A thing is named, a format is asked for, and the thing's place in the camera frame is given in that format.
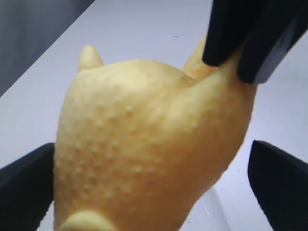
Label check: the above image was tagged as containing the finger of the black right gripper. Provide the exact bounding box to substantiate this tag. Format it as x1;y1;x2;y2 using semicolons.
238;0;308;84
202;0;268;66

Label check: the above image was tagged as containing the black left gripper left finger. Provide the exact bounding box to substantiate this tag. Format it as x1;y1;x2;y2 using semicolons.
0;143;54;231

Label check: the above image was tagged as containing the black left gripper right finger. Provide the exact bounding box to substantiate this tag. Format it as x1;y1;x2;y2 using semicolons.
247;140;308;231

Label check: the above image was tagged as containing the yellow rubber chicken toy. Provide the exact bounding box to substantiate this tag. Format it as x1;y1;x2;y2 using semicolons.
53;41;257;231

